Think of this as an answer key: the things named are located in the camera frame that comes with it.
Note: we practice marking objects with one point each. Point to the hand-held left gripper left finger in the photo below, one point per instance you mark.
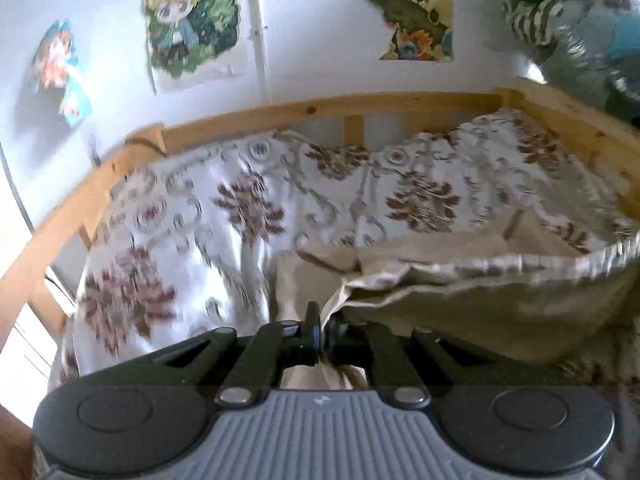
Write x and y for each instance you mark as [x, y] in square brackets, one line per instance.
[312, 335]

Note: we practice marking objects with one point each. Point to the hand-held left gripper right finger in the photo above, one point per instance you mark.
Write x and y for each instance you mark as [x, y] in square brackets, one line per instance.
[337, 342]

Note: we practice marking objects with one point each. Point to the beige hooded zip jacket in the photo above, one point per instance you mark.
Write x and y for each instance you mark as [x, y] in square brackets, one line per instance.
[450, 310]

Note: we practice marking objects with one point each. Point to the white floral blanket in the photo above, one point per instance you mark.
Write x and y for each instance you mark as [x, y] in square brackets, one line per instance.
[165, 280]

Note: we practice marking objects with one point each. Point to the white floral pillow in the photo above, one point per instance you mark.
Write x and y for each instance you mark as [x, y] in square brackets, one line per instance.
[475, 170]
[240, 185]

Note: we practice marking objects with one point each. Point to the wooden bed frame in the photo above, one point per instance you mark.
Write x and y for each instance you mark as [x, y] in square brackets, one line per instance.
[310, 110]

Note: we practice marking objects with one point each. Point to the white wall pipe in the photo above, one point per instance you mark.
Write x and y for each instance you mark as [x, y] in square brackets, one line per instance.
[260, 35]

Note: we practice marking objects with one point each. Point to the blond cartoon figure wall poster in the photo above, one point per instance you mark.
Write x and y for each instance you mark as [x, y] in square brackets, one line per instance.
[195, 25]

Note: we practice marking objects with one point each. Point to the landscape painting wall poster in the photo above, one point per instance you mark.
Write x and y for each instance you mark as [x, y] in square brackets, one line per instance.
[410, 10]

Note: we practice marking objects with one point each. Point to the small cartoon figure wall poster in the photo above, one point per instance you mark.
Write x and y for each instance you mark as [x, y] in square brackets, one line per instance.
[57, 72]

